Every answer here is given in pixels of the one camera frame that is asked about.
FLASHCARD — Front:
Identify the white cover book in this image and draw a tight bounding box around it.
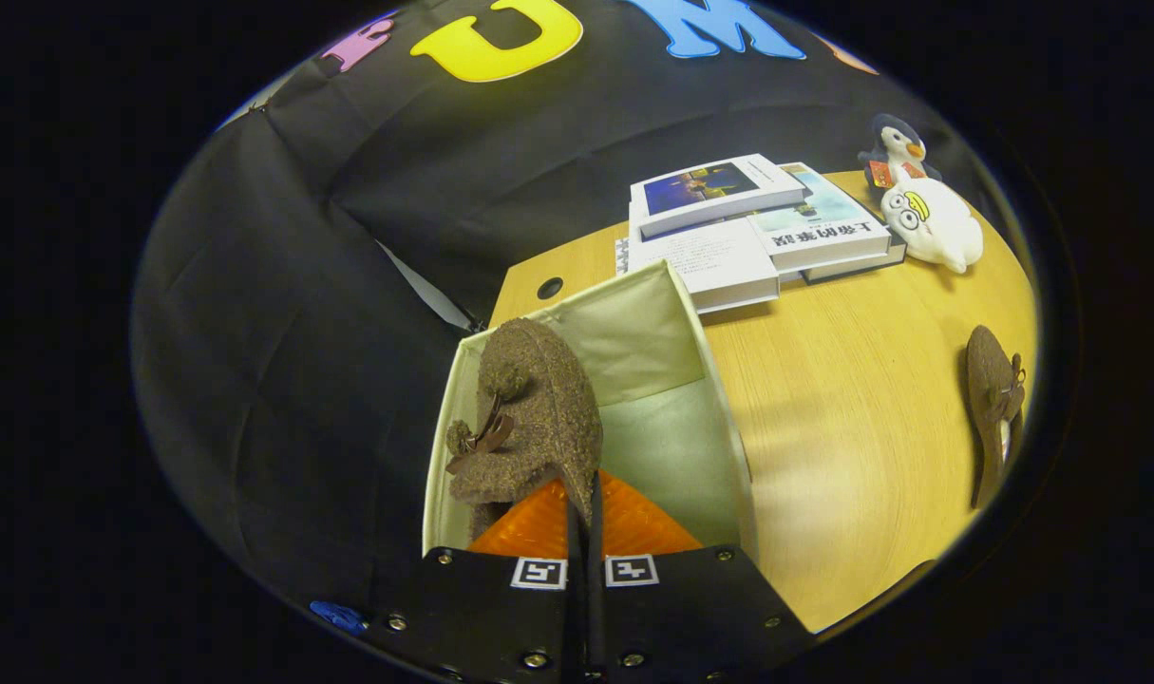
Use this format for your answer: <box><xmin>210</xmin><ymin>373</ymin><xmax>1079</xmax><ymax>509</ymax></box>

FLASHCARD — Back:
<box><xmin>616</xmin><ymin>218</ymin><xmax>782</xmax><ymax>314</ymax></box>

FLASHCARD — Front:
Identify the green fabric storage box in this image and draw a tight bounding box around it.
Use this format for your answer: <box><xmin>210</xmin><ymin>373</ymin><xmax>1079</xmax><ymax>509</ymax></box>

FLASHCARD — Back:
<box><xmin>423</xmin><ymin>258</ymin><xmax>760</xmax><ymax>557</ymax></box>

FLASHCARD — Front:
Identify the penguin plush toy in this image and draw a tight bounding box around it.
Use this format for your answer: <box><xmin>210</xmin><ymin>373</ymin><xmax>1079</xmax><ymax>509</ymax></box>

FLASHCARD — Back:
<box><xmin>859</xmin><ymin>114</ymin><xmax>943</xmax><ymax>191</ymax></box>

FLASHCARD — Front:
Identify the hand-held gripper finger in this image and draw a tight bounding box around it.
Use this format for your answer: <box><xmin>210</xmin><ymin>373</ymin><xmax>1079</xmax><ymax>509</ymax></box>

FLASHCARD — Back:
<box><xmin>363</xmin><ymin>475</ymin><xmax>588</xmax><ymax>684</ymax></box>
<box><xmin>587</xmin><ymin>470</ymin><xmax>815</xmax><ymax>684</ymax></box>

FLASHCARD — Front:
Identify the brown fuzzy shoe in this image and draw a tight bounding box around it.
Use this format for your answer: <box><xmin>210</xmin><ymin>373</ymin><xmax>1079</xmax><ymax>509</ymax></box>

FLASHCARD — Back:
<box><xmin>964</xmin><ymin>325</ymin><xmax>1027</xmax><ymax>509</ymax></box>
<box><xmin>444</xmin><ymin>317</ymin><xmax>604</xmax><ymax>542</ymax></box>

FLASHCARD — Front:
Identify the white seal plush toy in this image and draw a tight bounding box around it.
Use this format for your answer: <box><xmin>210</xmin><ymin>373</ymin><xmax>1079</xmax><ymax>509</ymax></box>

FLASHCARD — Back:
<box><xmin>880</xmin><ymin>178</ymin><xmax>984</xmax><ymax>275</ymax></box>

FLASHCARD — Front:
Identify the dark cover book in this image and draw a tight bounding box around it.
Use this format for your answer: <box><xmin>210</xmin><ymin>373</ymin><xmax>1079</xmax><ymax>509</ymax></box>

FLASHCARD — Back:
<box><xmin>804</xmin><ymin>237</ymin><xmax>908</xmax><ymax>284</ymax></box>

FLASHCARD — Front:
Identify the blue object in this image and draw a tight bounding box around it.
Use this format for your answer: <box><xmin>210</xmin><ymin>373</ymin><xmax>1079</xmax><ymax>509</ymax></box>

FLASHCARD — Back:
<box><xmin>309</xmin><ymin>598</ymin><xmax>369</xmax><ymax>636</ymax></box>

